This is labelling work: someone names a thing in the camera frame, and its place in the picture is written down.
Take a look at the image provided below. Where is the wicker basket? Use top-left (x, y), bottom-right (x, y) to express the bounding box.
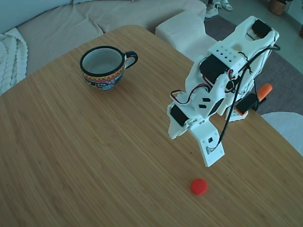
top-left (268, 0), bottom-right (293, 17)

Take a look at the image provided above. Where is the white round pouf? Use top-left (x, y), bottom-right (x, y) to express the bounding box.
top-left (260, 111), bottom-right (303, 157)

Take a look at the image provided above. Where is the flat white camera plate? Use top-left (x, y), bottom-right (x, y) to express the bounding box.
top-left (189, 118), bottom-right (225, 168)

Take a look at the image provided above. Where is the white sandal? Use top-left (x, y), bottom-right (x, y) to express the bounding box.
top-left (213, 0), bottom-right (234, 11)

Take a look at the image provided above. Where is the beige sofa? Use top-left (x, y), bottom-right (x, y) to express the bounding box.
top-left (16, 0), bottom-right (207, 78)

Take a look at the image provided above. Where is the white ribbed ottoman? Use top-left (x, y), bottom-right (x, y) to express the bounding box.
top-left (155, 11), bottom-right (220, 63)

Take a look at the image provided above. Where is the grey rug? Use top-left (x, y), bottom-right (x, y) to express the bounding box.
top-left (205, 16), bottom-right (303, 116)

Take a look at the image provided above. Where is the colourful patterned ceramic cup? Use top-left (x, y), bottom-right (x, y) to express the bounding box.
top-left (80, 46), bottom-right (139, 91)

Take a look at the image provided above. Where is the white knitted blanket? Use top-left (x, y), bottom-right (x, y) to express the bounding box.
top-left (0, 27), bottom-right (29, 95)

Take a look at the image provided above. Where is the white sneaker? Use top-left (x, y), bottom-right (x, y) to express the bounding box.
top-left (205, 3), bottom-right (220, 19)

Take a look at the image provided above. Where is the red bottle cap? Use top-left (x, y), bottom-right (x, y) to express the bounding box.
top-left (190, 178), bottom-right (209, 196)

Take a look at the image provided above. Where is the orange and black clamp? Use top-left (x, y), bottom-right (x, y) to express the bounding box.
top-left (236, 83), bottom-right (273, 116)

